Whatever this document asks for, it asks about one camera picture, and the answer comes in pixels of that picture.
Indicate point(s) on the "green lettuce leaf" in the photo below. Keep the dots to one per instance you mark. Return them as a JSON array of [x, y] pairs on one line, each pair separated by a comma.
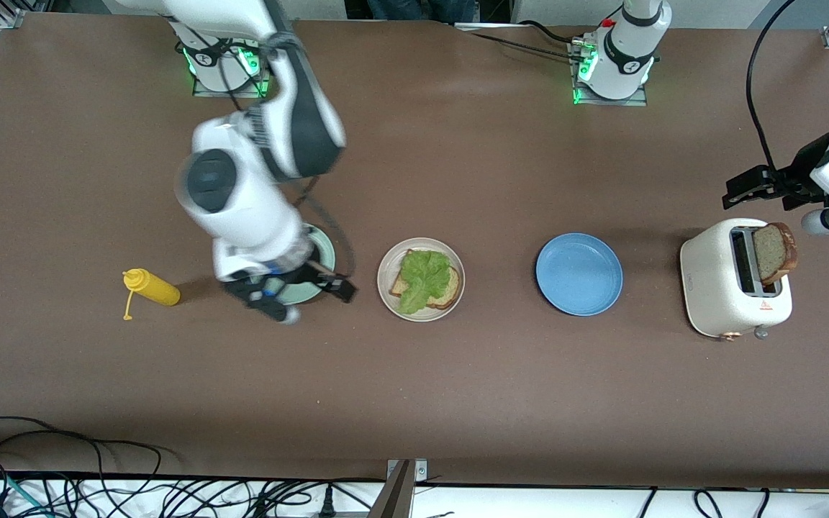
[[422, 277]]

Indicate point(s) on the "brown bread slice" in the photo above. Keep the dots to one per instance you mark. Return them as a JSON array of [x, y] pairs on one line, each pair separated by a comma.
[[774, 252], [452, 286]]

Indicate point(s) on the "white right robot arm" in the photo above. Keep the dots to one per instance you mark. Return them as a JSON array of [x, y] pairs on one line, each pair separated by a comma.
[[242, 208]]

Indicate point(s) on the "mint green plate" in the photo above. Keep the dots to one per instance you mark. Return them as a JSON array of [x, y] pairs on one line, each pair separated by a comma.
[[306, 293]]

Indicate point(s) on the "beige plate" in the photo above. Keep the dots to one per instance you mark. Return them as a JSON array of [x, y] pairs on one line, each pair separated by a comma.
[[386, 267]]

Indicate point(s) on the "blue plate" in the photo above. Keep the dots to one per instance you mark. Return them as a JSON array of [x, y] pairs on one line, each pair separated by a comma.
[[578, 273]]

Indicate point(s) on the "yellow squeeze bottle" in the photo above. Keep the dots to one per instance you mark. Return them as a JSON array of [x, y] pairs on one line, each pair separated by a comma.
[[159, 289]]

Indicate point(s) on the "white toaster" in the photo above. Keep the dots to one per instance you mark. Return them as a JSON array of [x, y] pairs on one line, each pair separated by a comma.
[[709, 288]]

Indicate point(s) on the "black power plug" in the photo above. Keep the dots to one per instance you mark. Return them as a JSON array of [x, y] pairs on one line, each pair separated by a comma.
[[327, 502]]

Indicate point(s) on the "person in dark trousers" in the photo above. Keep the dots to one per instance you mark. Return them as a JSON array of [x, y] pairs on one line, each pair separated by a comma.
[[429, 8]]

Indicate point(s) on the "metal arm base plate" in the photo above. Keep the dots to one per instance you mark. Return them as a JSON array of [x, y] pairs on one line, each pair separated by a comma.
[[202, 90], [574, 86]]

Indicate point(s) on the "grey metal bracket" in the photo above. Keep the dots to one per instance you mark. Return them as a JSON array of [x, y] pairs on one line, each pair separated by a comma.
[[396, 496]]

